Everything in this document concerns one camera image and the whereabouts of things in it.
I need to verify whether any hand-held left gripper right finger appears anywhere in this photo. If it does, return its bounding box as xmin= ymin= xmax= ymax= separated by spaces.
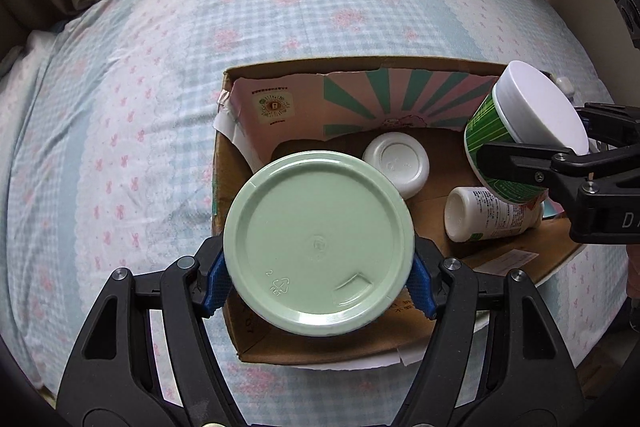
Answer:
xmin=395 ymin=239 xmax=587 ymax=427

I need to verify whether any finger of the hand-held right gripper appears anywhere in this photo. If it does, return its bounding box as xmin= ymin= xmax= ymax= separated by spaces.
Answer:
xmin=574 ymin=103 xmax=640 ymax=152
xmin=479 ymin=142 xmax=594 ymax=188

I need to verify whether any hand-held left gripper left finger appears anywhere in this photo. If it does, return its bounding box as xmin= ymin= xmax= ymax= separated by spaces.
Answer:
xmin=55 ymin=237 xmax=251 ymax=427

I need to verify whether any green striped jar white lid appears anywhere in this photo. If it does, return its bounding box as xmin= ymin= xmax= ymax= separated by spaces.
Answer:
xmin=464 ymin=61 xmax=590 ymax=206

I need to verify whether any white plastic bottle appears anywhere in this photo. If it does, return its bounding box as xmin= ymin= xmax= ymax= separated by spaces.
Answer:
xmin=444 ymin=187 xmax=545 ymax=243

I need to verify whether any printed cardboard box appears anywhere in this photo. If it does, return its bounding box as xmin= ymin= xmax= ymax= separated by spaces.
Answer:
xmin=211 ymin=56 xmax=592 ymax=367

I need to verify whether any jar with pale green lid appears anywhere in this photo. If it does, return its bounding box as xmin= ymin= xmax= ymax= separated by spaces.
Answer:
xmin=222 ymin=150 xmax=416 ymax=337

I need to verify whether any small white jar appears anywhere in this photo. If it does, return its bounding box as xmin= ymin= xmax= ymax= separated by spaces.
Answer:
xmin=361 ymin=133 xmax=431 ymax=200

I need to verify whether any person's right hand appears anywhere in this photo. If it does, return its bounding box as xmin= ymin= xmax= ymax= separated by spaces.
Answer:
xmin=626 ymin=246 xmax=640 ymax=300

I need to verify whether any checked floral bed sheet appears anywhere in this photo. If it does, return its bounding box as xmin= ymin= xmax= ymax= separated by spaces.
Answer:
xmin=0 ymin=0 xmax=632 ymax=427

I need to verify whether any crumpled pale quilt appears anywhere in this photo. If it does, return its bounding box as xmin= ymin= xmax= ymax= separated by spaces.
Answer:
xmin=0 ymin=29 xmax=66 ymax=148

